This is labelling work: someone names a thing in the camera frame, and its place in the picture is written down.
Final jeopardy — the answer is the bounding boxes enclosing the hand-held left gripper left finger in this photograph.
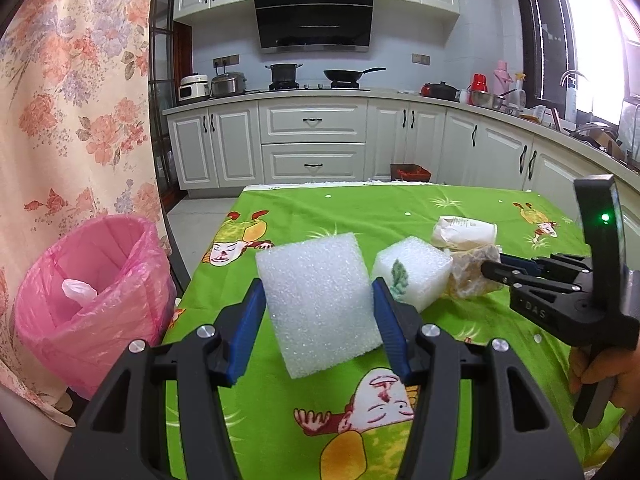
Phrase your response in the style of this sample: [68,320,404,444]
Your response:
[54,277,268,480]

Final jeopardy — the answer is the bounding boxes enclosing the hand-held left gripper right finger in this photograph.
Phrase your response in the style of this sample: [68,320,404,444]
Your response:
[371,276,585,480]

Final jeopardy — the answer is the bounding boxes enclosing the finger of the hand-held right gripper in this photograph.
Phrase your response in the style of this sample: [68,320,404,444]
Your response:
[481,261,583,294]
[500,254,593,273]

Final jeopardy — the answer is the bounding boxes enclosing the clear plastic wrapper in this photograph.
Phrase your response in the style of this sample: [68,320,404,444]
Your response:
[446,244,504,301]

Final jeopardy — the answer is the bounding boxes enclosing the white foam block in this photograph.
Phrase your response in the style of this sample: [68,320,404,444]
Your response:
[255,232,383,380]

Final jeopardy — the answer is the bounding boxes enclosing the pink lined trash bin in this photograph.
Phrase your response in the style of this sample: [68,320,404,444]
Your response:
[14,215,177,401]

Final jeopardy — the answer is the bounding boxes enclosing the person's right hand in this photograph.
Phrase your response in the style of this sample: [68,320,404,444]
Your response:
[569,344,640,409]

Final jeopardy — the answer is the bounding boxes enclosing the crushed white paper cup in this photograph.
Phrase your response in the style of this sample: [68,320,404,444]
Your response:
[432,216,498,251]

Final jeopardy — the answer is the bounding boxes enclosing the white foam cube green print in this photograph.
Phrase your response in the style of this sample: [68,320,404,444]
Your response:
[371,236,453,313]

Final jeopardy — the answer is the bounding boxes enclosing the small red lined floor bin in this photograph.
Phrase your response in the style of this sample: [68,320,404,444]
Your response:
[391,163,432,183]

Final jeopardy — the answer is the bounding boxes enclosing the green cartoon printed tablecloth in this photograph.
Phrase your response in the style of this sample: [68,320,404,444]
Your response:
[160,180,626,480]

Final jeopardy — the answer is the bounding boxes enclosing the steel bowl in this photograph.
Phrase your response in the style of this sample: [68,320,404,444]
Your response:
[467,91,505,110]

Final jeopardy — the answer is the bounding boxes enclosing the white lower kitchen cabinets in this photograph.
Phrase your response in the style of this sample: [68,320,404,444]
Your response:
[165,90,640,231]

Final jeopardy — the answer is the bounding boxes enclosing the dark framed window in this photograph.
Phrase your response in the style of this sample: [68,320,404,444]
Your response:
[510,0,640,126]

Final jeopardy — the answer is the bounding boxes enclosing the wooden glass door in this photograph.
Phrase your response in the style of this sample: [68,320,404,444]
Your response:
[149,0,193,211]

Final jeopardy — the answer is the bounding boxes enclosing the silver pressure cooker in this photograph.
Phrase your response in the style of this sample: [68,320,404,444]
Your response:
[210,72,248,98]

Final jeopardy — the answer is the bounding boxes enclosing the black frying pan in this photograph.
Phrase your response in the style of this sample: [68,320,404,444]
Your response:
[323,67,387,86]

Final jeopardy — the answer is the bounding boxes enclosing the white rice cooker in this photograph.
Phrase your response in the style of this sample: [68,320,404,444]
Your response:
[179,74,211,102]

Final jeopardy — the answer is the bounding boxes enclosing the gas stove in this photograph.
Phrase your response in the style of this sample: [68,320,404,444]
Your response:
[267,82,373,92]

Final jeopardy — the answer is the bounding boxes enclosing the black cooking pot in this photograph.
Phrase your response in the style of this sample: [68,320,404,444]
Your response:
[265,63,303,85]

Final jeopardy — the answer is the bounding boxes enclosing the floral curtain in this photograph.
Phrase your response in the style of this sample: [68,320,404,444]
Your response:
[0,0,173,413]

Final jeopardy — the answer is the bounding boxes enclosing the black range hood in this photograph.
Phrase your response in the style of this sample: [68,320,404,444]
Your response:
[252,0,377,54]

